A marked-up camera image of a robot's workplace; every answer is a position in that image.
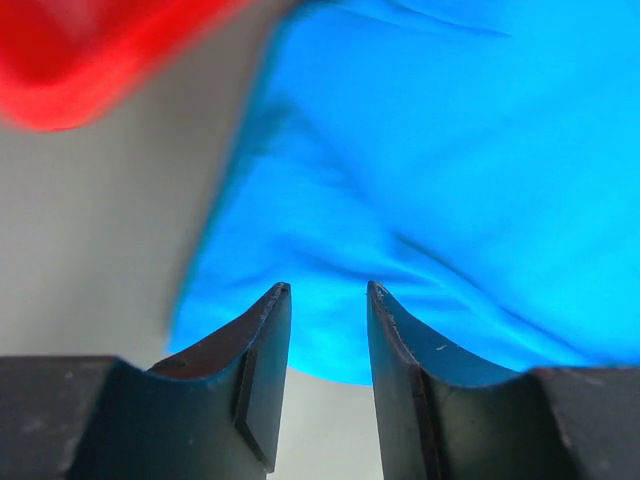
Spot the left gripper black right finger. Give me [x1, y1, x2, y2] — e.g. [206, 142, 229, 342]
[367, 282, 579, 479]

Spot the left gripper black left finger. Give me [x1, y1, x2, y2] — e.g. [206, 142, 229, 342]
[70, 283, 291, 479]

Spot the blue t shirt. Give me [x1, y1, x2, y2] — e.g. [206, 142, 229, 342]
[168, 1, 639, 385]

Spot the red plastic bin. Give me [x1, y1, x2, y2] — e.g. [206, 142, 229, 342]
[1, 1, 248, 132]

